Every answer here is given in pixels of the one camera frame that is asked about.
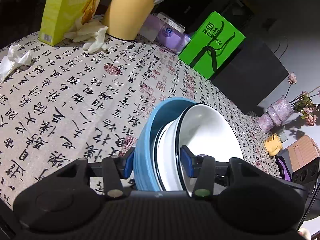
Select large white bowl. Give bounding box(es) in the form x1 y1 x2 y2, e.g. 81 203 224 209
153 117 187 191

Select small white bowl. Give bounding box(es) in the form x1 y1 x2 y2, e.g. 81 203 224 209
175 103 244 194

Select blue bowl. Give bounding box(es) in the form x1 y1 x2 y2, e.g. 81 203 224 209
133 97 196 191

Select person's right hand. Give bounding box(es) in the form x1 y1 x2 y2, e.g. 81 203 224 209
298 228 311 240

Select pink small suitcase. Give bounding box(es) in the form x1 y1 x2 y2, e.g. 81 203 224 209
286 135 319 172

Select yellow mug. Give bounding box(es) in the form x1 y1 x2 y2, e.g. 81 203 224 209
264 133 283 157

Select purple ceramic vase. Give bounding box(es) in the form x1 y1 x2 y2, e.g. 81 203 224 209
257 96 295 133

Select dried pink flowers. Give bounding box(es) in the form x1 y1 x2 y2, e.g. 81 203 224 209
289 86 319 126

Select calligraphy tablecloth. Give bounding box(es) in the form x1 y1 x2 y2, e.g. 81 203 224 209
1 33 279 207

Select black paper bag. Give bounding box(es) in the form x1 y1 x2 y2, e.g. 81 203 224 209
210 35 289 116

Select green paper bag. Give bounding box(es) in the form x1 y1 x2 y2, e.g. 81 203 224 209
178 11 245 80

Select white rubber gloves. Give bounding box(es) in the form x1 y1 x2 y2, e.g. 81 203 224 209
64 21 108 54

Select purple tissue pack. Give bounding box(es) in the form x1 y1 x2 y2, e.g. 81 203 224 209
138 14 191 55

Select small white box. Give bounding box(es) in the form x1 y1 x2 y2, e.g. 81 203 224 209
157 12 185 34

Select crumpled white tissue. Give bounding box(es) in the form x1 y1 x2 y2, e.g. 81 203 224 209
0 44 33 83

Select yellow thermos jug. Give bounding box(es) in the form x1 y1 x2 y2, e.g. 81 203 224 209
102 0 164 41

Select yellow-green snack box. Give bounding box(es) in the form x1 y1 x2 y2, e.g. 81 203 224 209
39 0 100 46

